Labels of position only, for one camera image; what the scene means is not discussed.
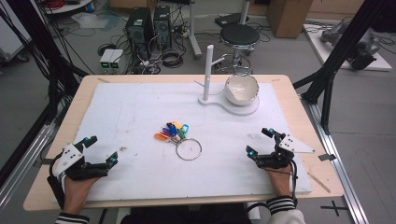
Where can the person's right hand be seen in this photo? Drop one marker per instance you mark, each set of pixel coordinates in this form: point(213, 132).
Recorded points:
point(280, 183)

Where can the round white table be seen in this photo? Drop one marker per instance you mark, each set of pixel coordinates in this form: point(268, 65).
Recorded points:
point(67, 6)

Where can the white bowl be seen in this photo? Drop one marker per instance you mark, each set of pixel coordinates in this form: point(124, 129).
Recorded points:
point(241, 90)

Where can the wooden table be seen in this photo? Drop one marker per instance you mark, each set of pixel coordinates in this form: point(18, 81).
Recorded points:
point(314, 124)

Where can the white table leg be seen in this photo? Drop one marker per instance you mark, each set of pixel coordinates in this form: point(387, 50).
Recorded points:
point(244, 11)
point(193, 29)

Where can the black computer tower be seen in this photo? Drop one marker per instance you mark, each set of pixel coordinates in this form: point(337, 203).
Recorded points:
point(162, 25)
point(139, 29)

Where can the white key holder stand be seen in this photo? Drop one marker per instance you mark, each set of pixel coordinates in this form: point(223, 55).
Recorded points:
point(208, 71)

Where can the black round stool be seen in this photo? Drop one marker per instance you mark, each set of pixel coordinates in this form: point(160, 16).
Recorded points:
point(239, 34)

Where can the grey tape piece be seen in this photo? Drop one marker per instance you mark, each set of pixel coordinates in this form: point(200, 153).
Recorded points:
point(327, 157)

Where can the small white power box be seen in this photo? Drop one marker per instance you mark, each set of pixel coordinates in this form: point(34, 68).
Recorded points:
point(106, 58)
point(115, 58)

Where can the flat black case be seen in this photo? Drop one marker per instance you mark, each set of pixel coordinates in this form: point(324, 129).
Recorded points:
point(231, 19)

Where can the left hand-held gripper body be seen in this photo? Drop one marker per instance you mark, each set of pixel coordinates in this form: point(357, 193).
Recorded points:
point(67, 158)

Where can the grey robot device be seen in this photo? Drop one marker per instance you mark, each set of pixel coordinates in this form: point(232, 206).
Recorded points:
point(358, 42)

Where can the cardboard box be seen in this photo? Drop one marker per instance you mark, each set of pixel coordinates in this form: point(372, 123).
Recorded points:
point(288, 17)

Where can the person's dark lap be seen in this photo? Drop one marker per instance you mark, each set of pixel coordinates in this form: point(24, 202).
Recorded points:
point(186, 216)

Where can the black metal frame post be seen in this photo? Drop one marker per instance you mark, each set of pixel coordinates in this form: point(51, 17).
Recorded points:
point(40, 53)
point(337, 59)

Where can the white floor board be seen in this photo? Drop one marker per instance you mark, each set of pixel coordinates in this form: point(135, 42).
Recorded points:
point(330, 53)

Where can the thin wooden stick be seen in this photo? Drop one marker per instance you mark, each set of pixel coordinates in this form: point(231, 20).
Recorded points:
point(319, 182)

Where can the person's left hand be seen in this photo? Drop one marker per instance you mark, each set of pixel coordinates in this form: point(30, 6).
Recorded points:
point(77, 193)

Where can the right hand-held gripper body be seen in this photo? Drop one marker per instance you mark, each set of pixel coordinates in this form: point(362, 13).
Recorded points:
point(291, 144)

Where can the clear plastic sheet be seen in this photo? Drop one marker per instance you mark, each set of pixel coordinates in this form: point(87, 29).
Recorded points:
point(90, 20)

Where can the aluminium rail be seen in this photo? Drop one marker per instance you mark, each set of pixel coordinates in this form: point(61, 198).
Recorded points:
point(23, 165)
point(337, 161)

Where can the white foam board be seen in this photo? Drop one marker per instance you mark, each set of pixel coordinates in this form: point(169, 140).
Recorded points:
point(140, 168)

